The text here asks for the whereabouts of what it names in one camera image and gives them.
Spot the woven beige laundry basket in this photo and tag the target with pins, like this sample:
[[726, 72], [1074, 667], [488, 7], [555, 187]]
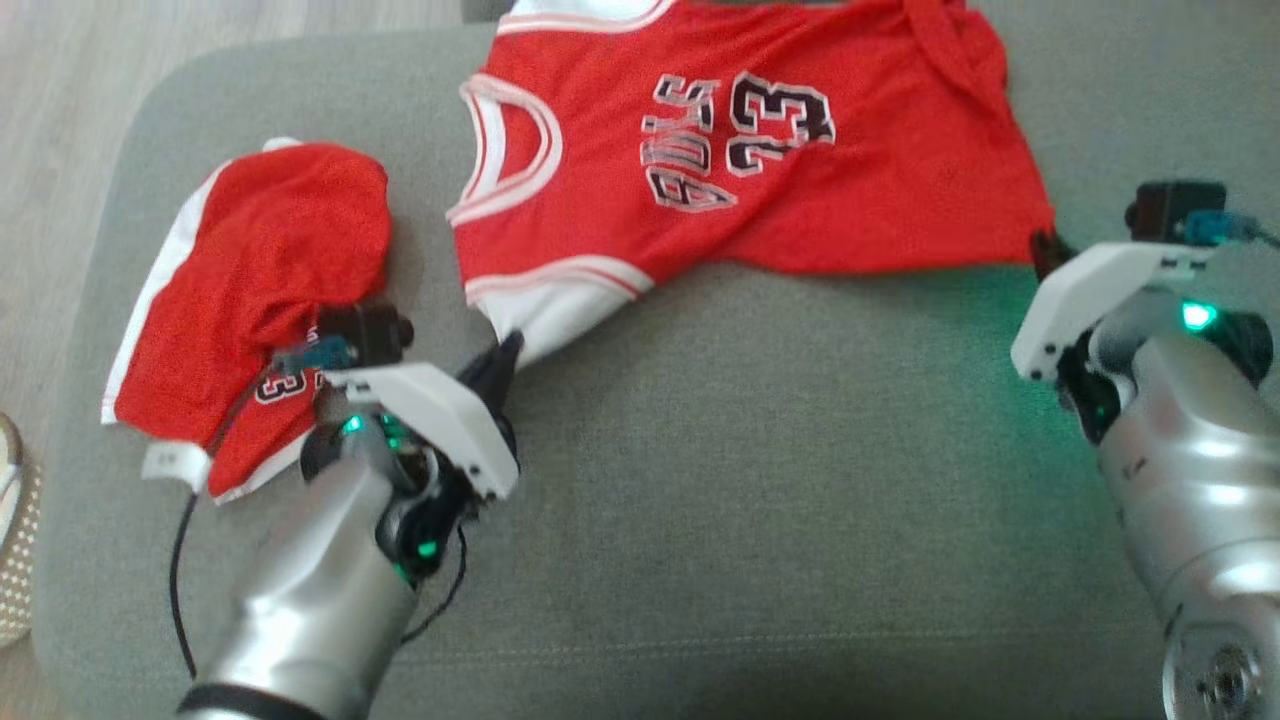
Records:
[[15, 540]]

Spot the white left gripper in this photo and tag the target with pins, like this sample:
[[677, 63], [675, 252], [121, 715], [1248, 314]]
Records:
[[440, 410]]

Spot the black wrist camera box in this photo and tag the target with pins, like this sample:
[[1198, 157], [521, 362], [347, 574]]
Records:
[[1165, 210], [365, 330]]

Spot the red basketball shorts white stripe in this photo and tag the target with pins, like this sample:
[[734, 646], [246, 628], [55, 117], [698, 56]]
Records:
[[260, 270]]

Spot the grey sofa back cushion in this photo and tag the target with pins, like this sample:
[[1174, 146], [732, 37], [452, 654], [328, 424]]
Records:
[[485, 8]]

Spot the grey fabric sofa seat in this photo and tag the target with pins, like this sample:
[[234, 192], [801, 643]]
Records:
[[750, 520]]

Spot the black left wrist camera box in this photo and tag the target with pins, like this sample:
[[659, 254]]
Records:
[[365, 330]]

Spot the red basketball jersey number 23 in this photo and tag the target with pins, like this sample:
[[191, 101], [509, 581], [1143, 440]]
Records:
[[800, 200]]

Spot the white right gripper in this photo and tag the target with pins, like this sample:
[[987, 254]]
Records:
[[1090, 285]]

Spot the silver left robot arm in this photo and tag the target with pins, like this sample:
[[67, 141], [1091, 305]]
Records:
[[310, 600]]

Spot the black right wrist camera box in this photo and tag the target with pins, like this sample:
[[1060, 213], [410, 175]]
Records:
[[1165, 210]]

